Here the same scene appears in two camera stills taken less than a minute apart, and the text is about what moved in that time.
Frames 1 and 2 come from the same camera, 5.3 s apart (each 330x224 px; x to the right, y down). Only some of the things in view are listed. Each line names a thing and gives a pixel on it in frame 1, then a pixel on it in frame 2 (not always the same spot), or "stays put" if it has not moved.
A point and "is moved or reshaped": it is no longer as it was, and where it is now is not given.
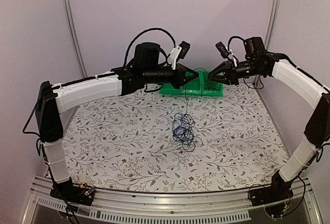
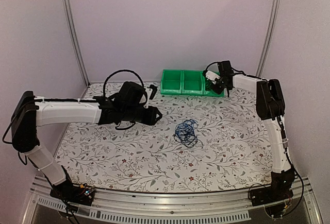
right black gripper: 232,78 -> 218,90
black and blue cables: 183,132 stays put
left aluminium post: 67,3 stays put
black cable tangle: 183,130 is moved or reshaped
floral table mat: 140,141 stays put
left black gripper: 182,71 -> 151,119
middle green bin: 193,86 stays put
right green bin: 208,88 stays put
